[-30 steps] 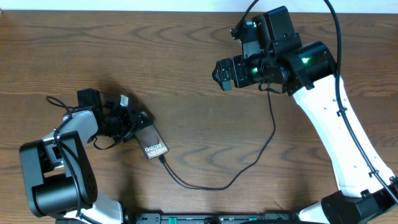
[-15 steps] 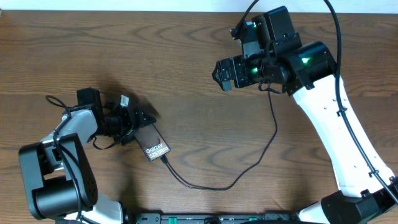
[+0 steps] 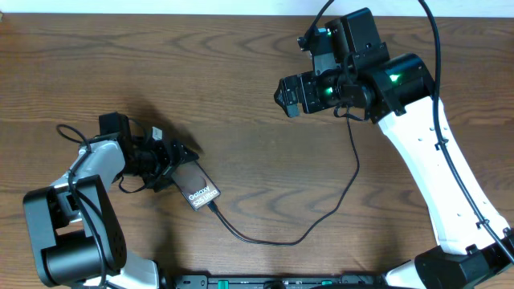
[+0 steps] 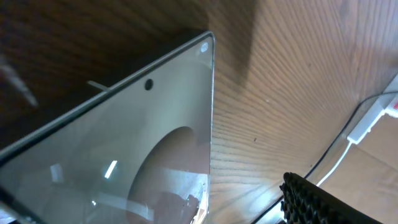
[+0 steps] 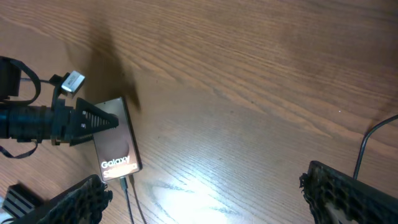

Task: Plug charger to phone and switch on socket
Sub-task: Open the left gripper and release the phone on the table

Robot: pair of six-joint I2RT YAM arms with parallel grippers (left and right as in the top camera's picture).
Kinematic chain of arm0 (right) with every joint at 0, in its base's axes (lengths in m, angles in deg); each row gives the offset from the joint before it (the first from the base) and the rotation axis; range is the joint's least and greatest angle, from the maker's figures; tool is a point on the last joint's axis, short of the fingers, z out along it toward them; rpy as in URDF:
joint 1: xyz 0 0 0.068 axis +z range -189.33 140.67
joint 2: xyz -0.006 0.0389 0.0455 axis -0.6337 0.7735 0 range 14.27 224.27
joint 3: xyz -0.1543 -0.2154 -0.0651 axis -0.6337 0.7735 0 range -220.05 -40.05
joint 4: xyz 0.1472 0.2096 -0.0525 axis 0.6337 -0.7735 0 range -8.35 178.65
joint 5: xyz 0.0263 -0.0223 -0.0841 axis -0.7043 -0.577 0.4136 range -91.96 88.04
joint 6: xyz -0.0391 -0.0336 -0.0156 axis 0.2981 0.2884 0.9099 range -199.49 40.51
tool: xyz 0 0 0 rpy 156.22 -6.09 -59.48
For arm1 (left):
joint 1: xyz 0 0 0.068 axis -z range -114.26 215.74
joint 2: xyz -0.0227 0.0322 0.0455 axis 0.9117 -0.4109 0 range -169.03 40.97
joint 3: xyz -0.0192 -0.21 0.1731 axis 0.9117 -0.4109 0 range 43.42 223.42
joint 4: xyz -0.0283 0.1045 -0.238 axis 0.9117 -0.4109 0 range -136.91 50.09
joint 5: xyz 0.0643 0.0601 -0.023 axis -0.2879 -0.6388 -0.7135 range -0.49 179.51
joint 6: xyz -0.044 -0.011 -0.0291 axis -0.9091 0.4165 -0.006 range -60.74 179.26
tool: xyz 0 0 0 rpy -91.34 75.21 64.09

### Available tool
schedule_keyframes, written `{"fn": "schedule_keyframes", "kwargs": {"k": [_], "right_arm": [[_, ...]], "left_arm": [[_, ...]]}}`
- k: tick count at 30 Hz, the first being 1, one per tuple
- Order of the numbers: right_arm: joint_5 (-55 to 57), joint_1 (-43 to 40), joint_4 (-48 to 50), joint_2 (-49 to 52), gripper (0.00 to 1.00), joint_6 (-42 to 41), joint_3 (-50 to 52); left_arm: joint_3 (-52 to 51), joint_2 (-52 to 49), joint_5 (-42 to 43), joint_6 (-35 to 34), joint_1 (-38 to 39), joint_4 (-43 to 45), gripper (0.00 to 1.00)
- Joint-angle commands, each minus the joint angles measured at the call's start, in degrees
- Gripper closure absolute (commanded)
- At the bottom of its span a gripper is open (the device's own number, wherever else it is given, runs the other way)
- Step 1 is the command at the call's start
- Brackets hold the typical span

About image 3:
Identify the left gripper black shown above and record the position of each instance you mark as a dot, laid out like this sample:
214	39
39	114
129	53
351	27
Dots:
172	158

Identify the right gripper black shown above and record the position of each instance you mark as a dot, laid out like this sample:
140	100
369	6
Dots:
307	83

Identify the smartphone with bronze screen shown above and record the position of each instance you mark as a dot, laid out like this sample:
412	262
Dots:
195	185

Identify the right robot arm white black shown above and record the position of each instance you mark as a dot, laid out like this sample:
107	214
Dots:
352	68

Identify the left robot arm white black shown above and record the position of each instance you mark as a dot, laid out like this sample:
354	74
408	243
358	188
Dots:
76	238

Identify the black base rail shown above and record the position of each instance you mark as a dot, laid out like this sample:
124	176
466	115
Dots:
277	282

